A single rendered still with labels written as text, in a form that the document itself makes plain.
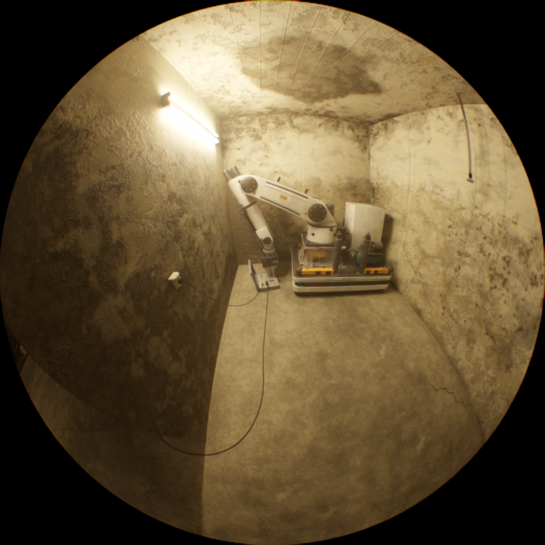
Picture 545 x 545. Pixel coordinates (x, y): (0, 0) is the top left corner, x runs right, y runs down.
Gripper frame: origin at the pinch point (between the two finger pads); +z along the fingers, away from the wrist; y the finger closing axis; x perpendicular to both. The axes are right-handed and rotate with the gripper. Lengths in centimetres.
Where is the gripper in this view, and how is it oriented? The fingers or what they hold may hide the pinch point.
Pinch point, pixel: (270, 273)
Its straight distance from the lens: 230.5
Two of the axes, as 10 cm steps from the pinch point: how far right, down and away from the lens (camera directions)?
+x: -1.9, -5.0, 8.4
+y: 9.8, -1.6, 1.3
